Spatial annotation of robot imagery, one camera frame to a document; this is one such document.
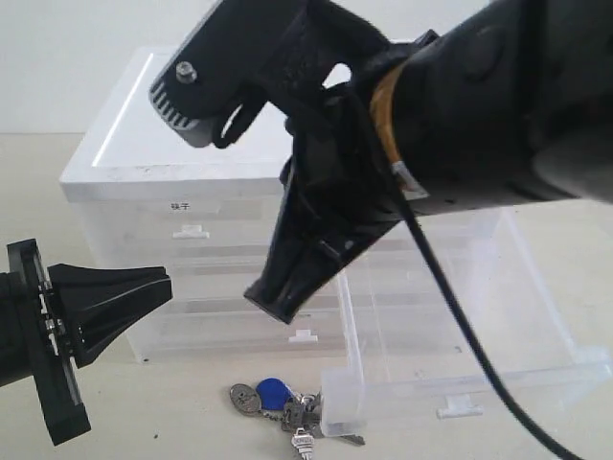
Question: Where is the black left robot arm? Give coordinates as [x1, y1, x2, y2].
[1, 239, 172, 446]

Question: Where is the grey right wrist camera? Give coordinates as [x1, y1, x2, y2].
[148, 1, 321, 149]

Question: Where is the white plastic drawer cabinet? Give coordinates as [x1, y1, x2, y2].
[59, 40, 494, 363]

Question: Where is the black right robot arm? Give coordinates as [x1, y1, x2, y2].
[244, 1, 612, 323]

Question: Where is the black camera cable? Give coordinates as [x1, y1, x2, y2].
[353, 95, 583, 460]

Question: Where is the key bunch with blue fob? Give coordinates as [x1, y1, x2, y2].
[228, 377, 366, 460]

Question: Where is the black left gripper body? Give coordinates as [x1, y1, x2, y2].
[5, 239, 91, 446]

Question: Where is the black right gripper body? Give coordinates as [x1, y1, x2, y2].
[277, 88, 399, 268]

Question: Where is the clear bottom wide drawer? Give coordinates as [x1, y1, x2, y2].
[125, 310, 346, 363]

